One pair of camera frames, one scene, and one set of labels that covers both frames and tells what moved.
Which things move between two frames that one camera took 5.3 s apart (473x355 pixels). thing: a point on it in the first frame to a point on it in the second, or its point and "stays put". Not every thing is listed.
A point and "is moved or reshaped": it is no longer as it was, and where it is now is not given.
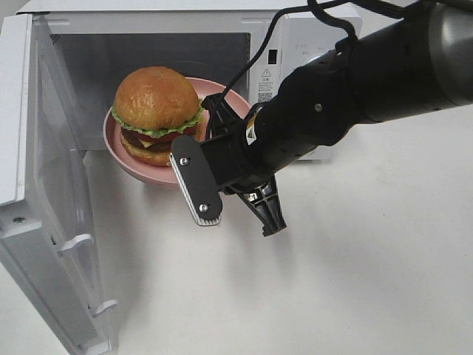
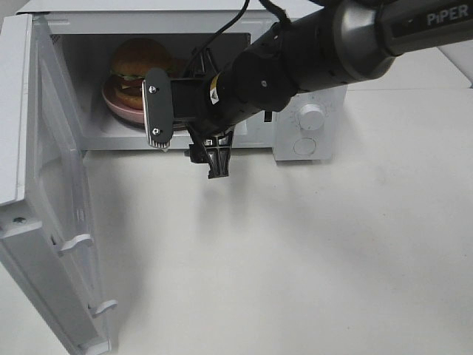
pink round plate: x=165 y=173 to x=118 y=106
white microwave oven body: x=247 y=46 stays put
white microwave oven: x=45 y=242 stays put
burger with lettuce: x=153 y=106 is moved or reshaped
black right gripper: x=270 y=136 to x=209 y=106
